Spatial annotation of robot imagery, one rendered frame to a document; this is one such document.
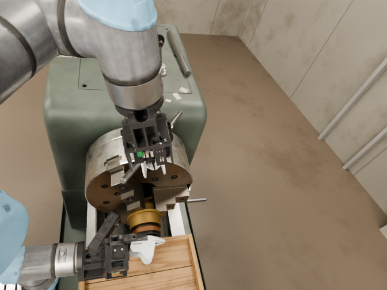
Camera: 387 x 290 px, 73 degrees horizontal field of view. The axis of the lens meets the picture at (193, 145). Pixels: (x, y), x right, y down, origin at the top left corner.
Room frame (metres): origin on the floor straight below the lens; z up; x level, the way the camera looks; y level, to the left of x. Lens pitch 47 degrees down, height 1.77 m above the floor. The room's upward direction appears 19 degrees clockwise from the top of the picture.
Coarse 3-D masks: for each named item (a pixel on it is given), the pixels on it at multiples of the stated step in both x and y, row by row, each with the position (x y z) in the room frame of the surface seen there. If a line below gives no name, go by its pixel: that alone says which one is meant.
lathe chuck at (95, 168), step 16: (112, 144) 0.43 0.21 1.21; (176, 144) 0.52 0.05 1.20; (96, 160) 0.39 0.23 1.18; (176, 160) 0.45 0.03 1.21; (96, 176) 0.35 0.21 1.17; (160, 176) 0.42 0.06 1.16; (176, 176) 0.45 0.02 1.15; (96, 192) 0.34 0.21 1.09; (112, 192) 0.36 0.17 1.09; (144, 192) 0.43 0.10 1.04; (96, 208) 0.34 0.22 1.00; (112, 208) 0.36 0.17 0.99
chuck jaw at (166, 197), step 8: (152, 184) 0.44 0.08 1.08; (184, 184) 0.46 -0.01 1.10; (152, 192) 0.41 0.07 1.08; (160, 192) 0.41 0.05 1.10; (168, 192) 0.42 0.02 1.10; (176, 192) 0.42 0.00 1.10; (184, 192) 0.43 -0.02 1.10; (160, 200) 0.38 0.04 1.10; (168, 200) 0.39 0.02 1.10; (176, 200) 0.41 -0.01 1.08; (184, 200) 0.42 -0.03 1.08; (160, 208) 0.36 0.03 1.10; (168, 208) 0.38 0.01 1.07
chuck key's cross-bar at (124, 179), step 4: (180, 112) 0.56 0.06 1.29; (176, 116) 0.53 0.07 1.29; (172, 120) 0.51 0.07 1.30; (176, 120) 0.52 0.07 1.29; (172, 124) 0.49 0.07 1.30; (136, 164) 0.29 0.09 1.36; (140, 164) 0.30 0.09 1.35; (132, 168) 0.28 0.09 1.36; (136, 168) 0.28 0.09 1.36; (128, 172) 0.26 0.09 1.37; (132, 172) 0.27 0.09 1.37; (124, 176) 0.25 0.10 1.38; (128, 176) 0.25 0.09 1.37; (120, 180) 0.24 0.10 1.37; (124, 180) 0.24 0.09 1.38
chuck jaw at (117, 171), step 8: (112, 160) 0.39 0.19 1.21; (112, 168) 0.36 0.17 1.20; (120, 168) 0.37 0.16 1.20; (112, 176) 0.35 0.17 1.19; (120, 176) 0.35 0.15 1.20; (112, 184) 0.33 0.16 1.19; (120, 184) 0.34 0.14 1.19; (128, 184) 0.35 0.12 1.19; (136, 184) 0.38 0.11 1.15; (120, 192) 0.34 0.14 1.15; (128, 192) 0.34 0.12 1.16; (136, 192) 0.35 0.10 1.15; (128, 200) 0.33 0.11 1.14; (136, 200) 0.34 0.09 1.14; (144, 200) 0.36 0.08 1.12; (128, 208) 0.32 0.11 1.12; (136, 208) 0.32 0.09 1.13; (144, 208) 0.33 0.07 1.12
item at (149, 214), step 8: (152, 208) 0.35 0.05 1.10; (128, 216) 0.31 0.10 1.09; (136, 216) 0.31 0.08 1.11; (144, 216) 0.31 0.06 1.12; (152, 216) 0.32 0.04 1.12; (160, 216) 0.35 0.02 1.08; (136, 224) 0.29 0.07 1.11; (144, 224) 0.29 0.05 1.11; (152, 224) 0.30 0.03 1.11; (160, 224) 0.32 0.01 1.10; (136, 232) 0.27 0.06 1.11; (144, 232) 0.27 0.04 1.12; (152, 232) 0.28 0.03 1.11; (160, 232) 0.30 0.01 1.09
